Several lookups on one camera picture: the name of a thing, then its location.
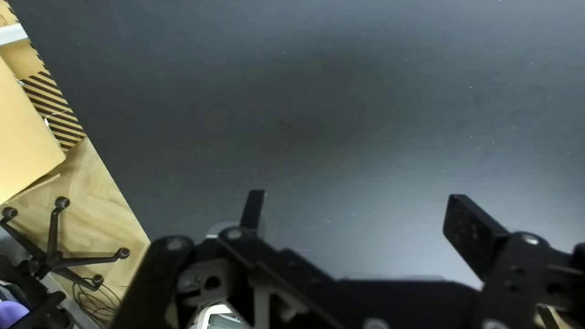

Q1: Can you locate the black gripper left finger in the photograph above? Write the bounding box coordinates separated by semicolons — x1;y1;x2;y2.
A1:
239;191;264;231

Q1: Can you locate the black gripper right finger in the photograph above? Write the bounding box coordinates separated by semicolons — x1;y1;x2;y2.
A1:
442;194;507;277

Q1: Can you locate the black office chair base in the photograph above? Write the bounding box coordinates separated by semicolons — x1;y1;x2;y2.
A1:
0;196;131;291

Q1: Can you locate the tan ribbed floor panel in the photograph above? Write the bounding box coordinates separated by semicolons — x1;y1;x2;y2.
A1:
21;70;85;152

